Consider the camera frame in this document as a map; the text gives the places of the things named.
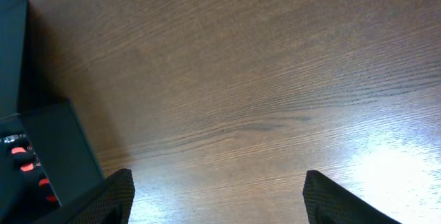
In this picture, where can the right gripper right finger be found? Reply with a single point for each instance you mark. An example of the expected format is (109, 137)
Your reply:
(327, 202)

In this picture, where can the black open box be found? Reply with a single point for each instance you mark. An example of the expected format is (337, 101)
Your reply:
(50, 123)

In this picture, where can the orange black needle-nose pliers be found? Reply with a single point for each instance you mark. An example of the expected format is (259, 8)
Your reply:
(23, 179)

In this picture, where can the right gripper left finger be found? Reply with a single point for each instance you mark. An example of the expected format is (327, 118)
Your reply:
(108, 203)

